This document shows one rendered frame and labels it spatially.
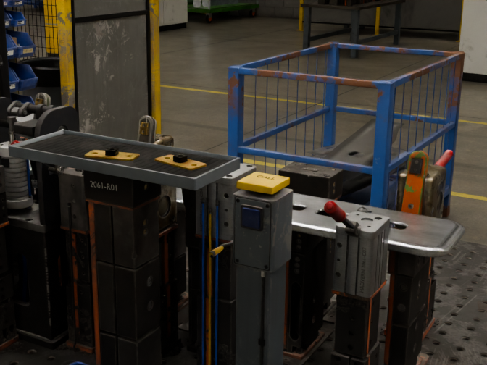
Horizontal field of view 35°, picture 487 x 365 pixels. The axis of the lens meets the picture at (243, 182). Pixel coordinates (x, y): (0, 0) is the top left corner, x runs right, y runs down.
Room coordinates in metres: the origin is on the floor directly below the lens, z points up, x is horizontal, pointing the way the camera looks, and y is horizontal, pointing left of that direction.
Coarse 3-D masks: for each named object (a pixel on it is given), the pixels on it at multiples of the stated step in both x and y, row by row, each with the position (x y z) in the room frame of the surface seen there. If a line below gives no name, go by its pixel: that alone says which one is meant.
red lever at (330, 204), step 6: (330, 204) 1.05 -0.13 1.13; (336, 204) 1.06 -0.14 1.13; (330, 210) 1.05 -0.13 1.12; (336, 210) 1.06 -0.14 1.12; (342, 210) 1.08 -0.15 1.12; (330, 216) 1.07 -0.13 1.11; (336, 216) 1.07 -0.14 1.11; (342, 216) 1.08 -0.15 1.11; (342, 222) 1.12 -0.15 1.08; (348, 222) 1.11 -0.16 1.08; (354, 222) 1.14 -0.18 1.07; (348, 228) 1.14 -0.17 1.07; (354, 228) 1.13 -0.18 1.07; (348, 234) 1.15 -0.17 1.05; (354, 234) 1.14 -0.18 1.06
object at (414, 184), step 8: (416, 152) 1.46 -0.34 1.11; (424, 152) 1.46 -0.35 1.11; (416, 160) 1.45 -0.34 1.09; (424, 160) 1.45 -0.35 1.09; (408, 168) 1.46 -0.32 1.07; (416, 168) 1.45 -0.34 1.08; (424, 168) 1.45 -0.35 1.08; (408, 176) 1.46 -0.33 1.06; (416, 176) 1.45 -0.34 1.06; (424, 176) 1.44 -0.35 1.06; (408, 184) 1.45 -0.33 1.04; (416, 184) 1.44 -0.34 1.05; (424, 184) 1.45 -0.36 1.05; (408, 192) 1.45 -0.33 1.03; (416, 192) 1.44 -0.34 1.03; (408, 200) 1.44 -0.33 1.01; (416, 200) 1.44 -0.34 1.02; (408, 208) 1.44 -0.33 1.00; (416, 208) 1.43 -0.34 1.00
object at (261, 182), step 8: (248, 176) 1.10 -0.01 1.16; (256, 176) 1.10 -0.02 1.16; (264, 176) 1.10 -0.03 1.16; (272, 176) 1.10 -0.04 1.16; (280, 176) 1.10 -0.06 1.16; (240, 184) 1.07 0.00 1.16; (248, 184) 1.07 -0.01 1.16; (256, 184) 1.06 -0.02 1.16; (264, 184) 1.06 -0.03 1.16; (272, 184) 1.06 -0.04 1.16; (280, 184) 1.07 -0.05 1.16; (288, 184) 1.10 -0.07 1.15; (256, 192) 1.08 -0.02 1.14; (264, 192) 1.06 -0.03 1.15; (272, 192) 1.05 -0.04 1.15
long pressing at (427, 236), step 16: (176, 192) 1.51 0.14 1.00; (320, 208) 1.42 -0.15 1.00; (352, 208) 1.43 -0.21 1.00; (368, 208) 1.43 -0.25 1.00; (304, 224) 1.32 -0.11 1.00; (320, 224) 1.33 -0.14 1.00; (336, 224) 1.34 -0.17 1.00; (400, 224) 1.35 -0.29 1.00; (416, 224) 1.34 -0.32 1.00; (432, 224) 1.34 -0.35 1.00; (448, 224) 1.34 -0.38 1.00; (400, 240) 1.25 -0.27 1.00; (416, 240) 1.26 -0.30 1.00; (432, 240) 1.26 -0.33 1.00; (448, 240) 1.27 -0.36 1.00; (432, 256) 1.21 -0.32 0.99
